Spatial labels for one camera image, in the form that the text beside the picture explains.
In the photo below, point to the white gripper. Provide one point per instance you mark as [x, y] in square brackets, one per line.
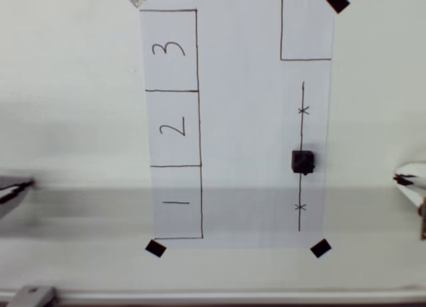
[413, 184]

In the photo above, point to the black cube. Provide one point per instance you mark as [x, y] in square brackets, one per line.
[302, 160]

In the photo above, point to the white paper sheet with markings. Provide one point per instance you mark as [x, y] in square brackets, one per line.
[239, 120]

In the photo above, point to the grey metal clamp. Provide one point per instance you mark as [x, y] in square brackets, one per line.
[31, 296]

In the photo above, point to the dark grey flat object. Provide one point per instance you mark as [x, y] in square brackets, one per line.
[11, 192]

